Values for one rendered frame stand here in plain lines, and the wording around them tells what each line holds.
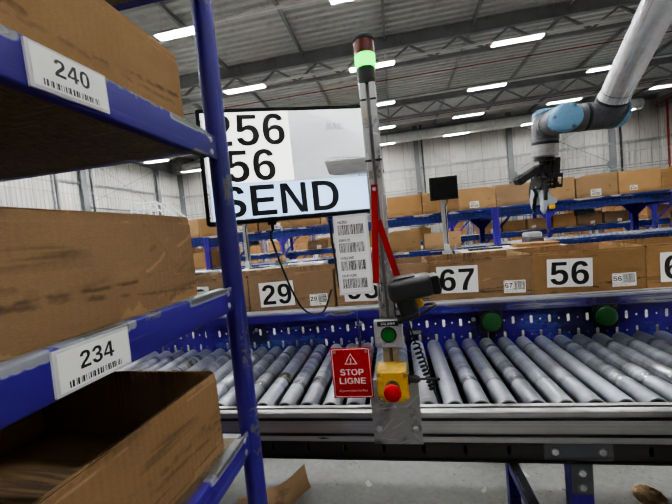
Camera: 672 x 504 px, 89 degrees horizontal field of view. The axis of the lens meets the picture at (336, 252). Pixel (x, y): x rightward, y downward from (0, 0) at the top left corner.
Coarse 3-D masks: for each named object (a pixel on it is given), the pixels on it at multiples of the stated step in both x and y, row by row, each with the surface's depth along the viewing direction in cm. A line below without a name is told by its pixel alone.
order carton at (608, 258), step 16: (544, 256) 133; (560, 256) 132; (576, 256) 131; (592, 256) 130; (608, 256) 129; (624, 256) 128; (640, 256) 127; (544, 272) 133; (608, 272) 129; (624, 272) 129; (640, 272) 128; (544, 288) 134; (560, 288) 133; (576, 288) 132; (592, 288) 131; (608, 288) 130; (624, 288) 129; (640, 288) 128
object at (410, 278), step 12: (396, 276) 82; (408, 276) 78; (420, 276) 77; (432, 276) 76; (396, 288) 77; (408, 288) 77; (420, 288) 76; (432, 288) 76; (396, 300) 78; (408, 300) 78; (420, 300) 79; (408, 312) 79
